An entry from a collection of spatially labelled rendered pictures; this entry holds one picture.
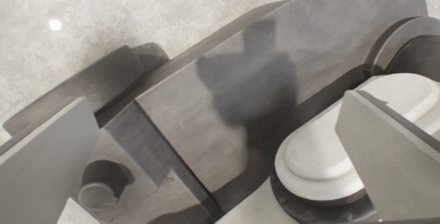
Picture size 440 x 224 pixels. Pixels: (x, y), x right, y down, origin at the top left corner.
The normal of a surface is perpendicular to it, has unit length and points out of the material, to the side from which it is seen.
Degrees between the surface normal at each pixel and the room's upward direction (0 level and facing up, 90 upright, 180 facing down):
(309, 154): 90
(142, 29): 0
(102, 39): 0
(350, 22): 0
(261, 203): 90
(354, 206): 90
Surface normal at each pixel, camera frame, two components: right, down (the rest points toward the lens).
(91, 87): 0.62, -0.06
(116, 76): 0.81, -0.20
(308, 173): -0.73, -0.11
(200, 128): 0.25, 0.29
